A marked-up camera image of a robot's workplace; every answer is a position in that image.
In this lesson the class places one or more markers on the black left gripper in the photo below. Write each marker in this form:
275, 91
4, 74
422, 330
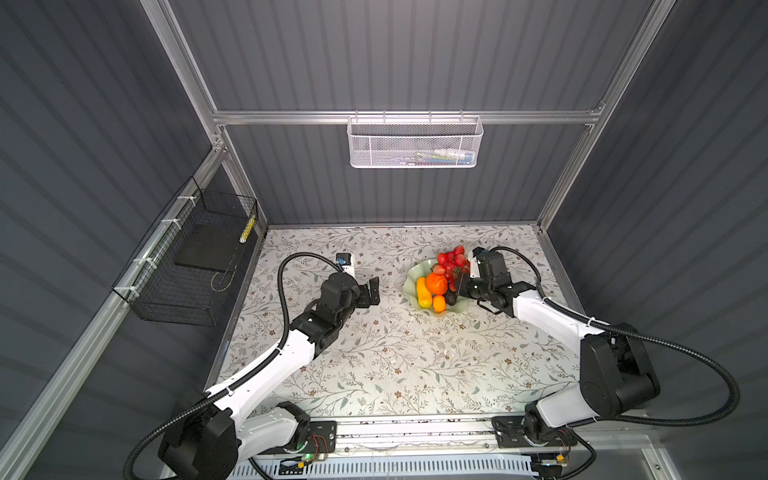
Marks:
363, 299

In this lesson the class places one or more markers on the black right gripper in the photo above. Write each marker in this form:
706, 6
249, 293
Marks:
463, 288

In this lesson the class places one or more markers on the dark fake avocado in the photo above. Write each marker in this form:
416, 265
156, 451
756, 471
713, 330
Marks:
451, 296

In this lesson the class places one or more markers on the red fake grape bunch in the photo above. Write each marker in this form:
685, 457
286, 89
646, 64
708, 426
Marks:
452, 265

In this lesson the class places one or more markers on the large fake orange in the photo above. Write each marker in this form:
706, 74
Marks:
436, 284

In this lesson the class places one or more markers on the small fake orange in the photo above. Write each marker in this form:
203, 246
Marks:
439, 304

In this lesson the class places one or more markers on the yellow fake corn cob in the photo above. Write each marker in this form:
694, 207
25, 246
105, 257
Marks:
424, 296

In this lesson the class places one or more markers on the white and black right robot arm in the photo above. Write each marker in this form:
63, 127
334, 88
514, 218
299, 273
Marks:
615, 371

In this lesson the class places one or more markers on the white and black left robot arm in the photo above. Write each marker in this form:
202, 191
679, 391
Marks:
270, 372

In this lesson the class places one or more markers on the green wavy fruit bowl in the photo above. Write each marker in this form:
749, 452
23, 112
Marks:
411, 290

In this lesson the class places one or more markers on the yellow marker pen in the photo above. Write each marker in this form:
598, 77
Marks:
248, 228

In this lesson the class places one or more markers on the items in white basket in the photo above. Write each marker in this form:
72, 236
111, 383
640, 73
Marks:
441, 158

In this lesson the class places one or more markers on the black foam pad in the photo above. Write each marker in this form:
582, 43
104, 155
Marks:
210, 247

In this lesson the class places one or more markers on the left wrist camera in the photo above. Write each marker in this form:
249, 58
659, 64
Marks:
346, 262

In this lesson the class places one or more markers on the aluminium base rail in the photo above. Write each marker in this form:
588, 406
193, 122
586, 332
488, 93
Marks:
468, 446

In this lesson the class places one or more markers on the white wire mesh basket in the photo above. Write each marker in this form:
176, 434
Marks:
379, 142

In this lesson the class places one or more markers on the black wire basket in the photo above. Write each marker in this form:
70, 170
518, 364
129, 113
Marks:
190, 270

